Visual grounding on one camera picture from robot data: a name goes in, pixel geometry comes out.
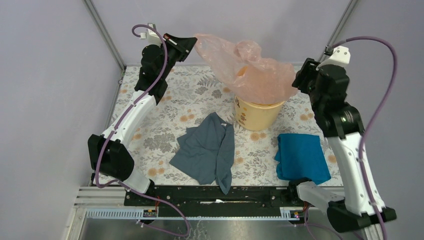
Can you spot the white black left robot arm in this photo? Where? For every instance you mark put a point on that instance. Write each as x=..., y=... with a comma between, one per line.
x=108, y=152

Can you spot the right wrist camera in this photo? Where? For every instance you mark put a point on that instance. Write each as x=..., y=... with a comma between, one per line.
x=338, y=56

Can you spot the bright blue cloth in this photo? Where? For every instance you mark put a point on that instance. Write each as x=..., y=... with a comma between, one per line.
x=301, y=156

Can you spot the aluminium frame post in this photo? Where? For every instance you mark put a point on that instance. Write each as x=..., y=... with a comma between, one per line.
x=339, y=28
x=93, y=12

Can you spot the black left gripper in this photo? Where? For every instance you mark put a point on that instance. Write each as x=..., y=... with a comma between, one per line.
x=181, y=45

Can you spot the pink plastic trash bag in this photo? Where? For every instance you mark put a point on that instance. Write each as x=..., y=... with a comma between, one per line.
x=241, y=68

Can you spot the yellow plastic trash bin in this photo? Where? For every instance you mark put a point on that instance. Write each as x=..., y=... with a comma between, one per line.
x=256, y=117

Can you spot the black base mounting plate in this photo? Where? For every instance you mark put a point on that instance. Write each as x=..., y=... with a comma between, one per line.
x=209, y=201

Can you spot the floral table mat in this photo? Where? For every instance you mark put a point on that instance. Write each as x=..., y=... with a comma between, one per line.
x=193, y=93

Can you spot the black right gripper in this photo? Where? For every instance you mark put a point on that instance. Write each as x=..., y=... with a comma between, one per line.
x=308, y=69

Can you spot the left aluminium frame post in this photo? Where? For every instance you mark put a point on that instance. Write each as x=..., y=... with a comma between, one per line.
x=93, y=12

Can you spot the right aluminium frame post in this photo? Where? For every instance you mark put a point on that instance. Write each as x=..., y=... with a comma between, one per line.
x=339, y=28

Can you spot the grey-blue shirt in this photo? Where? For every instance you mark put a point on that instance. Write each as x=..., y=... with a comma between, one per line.
x=207, y=152

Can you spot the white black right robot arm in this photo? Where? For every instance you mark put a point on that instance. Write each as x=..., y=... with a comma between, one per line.
x=361, y=205

